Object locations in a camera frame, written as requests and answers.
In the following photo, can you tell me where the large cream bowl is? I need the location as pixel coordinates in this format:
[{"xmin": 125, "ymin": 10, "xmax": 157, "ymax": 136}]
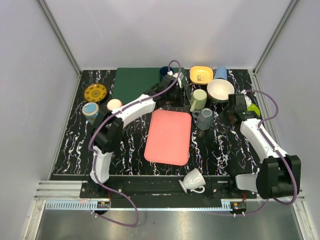
[{"xmin": 206, "ymin": 78, "xmax": 235, "ymax": 103}]

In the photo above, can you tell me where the grey faceted mug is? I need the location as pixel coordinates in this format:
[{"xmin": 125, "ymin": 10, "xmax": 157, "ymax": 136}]
[{"xmin": 192, "ymin": 108, "xmax": 214, "ymax": 131}]

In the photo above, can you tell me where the pink plastic tray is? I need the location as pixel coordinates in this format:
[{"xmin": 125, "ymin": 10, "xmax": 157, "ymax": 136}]
[{"xmin": 144, "ymin": 110, "xmax": 192, "ymax": 166}]

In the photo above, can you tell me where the lime green plate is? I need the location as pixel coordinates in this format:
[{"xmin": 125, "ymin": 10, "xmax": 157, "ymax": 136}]
[{"xmin": 247, "ymin": 103, "xmax": 261, "ymax": 117}]

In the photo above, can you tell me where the pink mug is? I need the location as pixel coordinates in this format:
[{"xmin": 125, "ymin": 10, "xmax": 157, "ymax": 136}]
[{"xmin": 106, "ymin": 99, "xmax": 123, "ymax": 111}]

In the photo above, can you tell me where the yellow patterned saucer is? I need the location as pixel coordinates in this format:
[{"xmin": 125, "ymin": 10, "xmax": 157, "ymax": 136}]
[{"xmin": 83, "ymin": 83, "xmax": 108, "ymax": 103}]

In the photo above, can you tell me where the light blue cup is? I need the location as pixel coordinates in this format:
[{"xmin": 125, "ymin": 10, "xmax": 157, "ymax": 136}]
[{"xmin": 214, "ymin": 66, "xmax": 228, "ymax": 80}]

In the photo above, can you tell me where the dark blue mug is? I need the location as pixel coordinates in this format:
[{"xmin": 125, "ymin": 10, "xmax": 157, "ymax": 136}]
[{"xmin": 159, "ymin": 66, "xmax": 171, "ymax": 81}]

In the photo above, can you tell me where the yellow square bowl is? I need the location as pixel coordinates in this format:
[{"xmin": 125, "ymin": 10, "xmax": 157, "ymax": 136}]
[{"xmin": 189, "ymin": 66, "xmax": 214, "ymax": 85}]

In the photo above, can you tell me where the light green mug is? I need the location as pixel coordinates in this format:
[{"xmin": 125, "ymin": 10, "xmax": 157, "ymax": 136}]
[{"xmin": 190, "ymin": 89, "xmax": 207, "ymax": 112}]

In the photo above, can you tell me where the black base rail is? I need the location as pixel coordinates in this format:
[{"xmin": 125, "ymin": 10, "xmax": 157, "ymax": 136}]
[{"xmin": 79, "ymin": 175, "xmax": 257, "ymax": 199}]

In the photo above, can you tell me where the white footed teacup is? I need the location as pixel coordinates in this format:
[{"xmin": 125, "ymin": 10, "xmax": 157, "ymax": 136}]
[{"xmin": 178, "ymin": 168, "xmax": 206, "ymax": 194}]

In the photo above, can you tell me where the blue patterned mug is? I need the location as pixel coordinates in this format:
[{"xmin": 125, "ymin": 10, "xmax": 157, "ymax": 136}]
[{"xmin": 82, "ymin": 102, "xmax": 100, "ymax": 126}]

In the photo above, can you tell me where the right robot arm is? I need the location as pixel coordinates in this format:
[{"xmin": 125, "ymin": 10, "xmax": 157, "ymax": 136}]
[{"xmin": 219, "ymin": 93, "xmax": 301, "ymax": 202}]

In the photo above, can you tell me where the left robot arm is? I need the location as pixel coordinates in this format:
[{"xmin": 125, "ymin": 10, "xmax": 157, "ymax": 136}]
[{"xmin": 88, "ymin": 71, "xmax": 184, "ymax": 198}]

